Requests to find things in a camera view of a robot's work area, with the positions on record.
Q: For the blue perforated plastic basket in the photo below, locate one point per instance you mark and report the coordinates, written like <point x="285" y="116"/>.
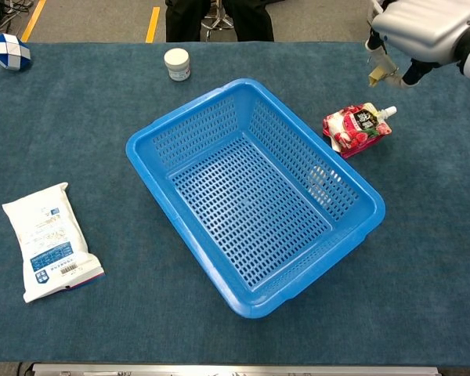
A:
<point x="254" y="309"/>

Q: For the gold binder clip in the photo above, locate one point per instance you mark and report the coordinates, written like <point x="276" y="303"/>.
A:
<point x="376" y="76"/>

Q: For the small white lidded jar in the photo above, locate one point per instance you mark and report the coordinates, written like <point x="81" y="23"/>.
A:
<point x="177" y="62"/>

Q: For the red drink pouch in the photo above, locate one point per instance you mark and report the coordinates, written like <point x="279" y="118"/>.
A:
<point x="356" y="129"/>

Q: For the chrome stool base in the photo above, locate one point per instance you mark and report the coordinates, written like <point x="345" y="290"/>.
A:
<point x="217" y="21"/>

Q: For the blue white snake puzzle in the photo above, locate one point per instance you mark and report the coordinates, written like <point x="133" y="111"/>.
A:
<point x="9" y="51"/>

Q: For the yellow floor tape strip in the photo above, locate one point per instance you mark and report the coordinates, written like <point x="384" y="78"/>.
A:
<point x="33" y="21"/>
<point x="152" y="23"/>

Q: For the blue felt table cloth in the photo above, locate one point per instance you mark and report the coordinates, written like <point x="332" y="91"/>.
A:
<point x="62" y="117"/>

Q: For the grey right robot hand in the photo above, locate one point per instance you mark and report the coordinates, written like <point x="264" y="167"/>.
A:
<point x="427" y="27"/>

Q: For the person in black trousers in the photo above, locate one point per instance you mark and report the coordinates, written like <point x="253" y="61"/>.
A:
<point x="184" y="19"/>

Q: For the white blue printed packet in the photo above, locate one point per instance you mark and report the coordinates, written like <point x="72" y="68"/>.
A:
<point x="47" y="239"/>

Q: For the aluminium table edge rail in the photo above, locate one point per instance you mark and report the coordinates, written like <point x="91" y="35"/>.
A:
<point x="235" y="370"/>

